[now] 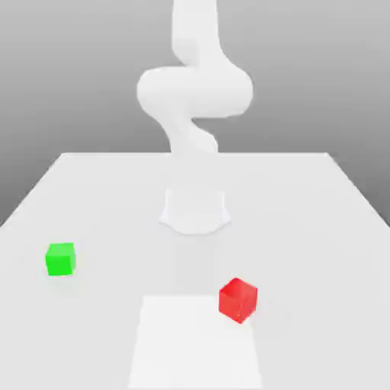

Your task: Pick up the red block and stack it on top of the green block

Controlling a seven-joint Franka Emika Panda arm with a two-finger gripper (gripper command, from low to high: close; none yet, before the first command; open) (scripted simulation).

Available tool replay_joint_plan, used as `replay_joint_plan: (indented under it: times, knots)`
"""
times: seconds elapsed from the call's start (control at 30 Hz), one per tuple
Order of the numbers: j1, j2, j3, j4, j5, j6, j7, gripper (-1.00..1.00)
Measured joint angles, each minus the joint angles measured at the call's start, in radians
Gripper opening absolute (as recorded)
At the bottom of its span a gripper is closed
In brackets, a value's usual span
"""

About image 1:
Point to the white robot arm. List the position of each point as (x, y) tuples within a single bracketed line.
[(195, 91)]

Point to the small green cube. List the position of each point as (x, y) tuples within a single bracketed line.
[(60, 259)]

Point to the small red cube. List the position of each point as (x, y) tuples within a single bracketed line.
[(238, 300)]

